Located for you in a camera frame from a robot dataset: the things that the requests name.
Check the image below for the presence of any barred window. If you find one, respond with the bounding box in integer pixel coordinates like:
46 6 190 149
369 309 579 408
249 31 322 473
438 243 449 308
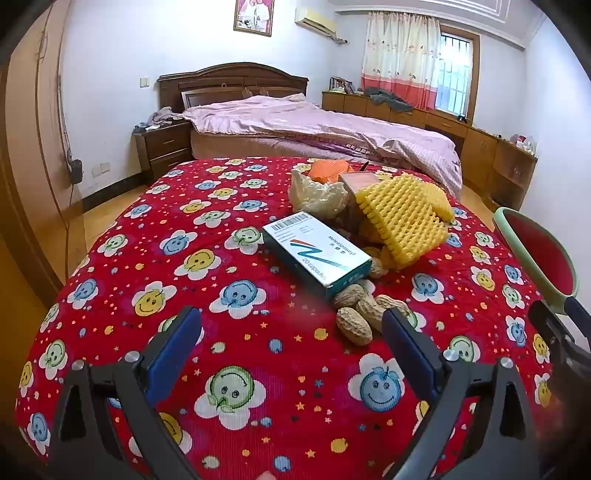
434 33 476 116

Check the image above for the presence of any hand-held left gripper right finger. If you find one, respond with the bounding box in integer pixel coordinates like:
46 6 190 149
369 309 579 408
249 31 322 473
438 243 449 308
381 307 541 480

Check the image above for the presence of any grey cloth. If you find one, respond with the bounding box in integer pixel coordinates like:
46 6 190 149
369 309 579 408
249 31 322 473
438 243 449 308
365 88 414 113

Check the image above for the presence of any brown cardboard box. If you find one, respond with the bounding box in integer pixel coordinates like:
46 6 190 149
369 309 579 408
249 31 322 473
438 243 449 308
338 170 386 245

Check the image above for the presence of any dark wooden bed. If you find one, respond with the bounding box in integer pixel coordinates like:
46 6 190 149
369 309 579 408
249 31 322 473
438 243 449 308
157 62 462 199

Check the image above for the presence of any framed wall picture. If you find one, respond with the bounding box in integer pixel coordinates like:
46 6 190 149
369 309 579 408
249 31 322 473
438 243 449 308
233 0 275 37

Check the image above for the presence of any pink quilt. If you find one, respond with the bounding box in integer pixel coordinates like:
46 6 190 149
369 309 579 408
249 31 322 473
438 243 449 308
182 93 462 197

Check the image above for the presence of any dark wooden nightstand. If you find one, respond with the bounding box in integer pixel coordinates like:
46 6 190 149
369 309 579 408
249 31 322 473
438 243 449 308
134 121 194 185

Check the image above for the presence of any pile of peanuts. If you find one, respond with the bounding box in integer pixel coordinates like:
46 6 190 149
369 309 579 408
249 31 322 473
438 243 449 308
332 244 419 347

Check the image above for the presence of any white and teal medicine box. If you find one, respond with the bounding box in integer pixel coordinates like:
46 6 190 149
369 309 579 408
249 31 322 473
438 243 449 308
262 212 373 301

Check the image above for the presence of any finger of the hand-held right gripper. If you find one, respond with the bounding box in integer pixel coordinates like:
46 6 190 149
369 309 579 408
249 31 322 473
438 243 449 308
527 295 591 370

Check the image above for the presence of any beige plastic bag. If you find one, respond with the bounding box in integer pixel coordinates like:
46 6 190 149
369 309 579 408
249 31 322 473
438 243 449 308
288 168 352 219

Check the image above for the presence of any white plastic container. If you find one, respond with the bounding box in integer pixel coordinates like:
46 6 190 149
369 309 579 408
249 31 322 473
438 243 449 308
510 134 539 155

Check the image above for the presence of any pile of clothes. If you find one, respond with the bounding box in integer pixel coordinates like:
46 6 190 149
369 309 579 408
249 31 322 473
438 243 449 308
134 106 185 134

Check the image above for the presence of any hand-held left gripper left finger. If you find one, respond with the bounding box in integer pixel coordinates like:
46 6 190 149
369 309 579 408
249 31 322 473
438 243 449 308
48 305 204 480

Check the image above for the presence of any yellow foam net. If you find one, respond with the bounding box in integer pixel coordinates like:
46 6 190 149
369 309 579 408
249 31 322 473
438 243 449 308
355 175 455 269

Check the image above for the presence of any orange foam net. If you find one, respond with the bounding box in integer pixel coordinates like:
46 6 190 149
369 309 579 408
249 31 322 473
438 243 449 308
308 158 354 183

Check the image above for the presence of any green rimmed red bin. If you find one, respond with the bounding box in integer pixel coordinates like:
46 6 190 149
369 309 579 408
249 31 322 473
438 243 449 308
492 207 580 315

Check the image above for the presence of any red smiley flower tablecloth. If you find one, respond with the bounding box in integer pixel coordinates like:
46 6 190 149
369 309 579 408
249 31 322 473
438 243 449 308
14 156 561 480

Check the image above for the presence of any wall air conditioner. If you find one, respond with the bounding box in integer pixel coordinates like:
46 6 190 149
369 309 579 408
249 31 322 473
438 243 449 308
295 6 338 34

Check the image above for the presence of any long wooden cabinet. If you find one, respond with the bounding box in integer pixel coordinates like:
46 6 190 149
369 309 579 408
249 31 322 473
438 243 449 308
322 91 539 210

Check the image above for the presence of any floral curtain with red hem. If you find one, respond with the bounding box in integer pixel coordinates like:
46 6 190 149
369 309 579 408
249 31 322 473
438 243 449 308
361 11 441 110

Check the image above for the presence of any wooden wardrobe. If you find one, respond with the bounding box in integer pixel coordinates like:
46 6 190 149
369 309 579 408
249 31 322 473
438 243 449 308
0 0 86 296

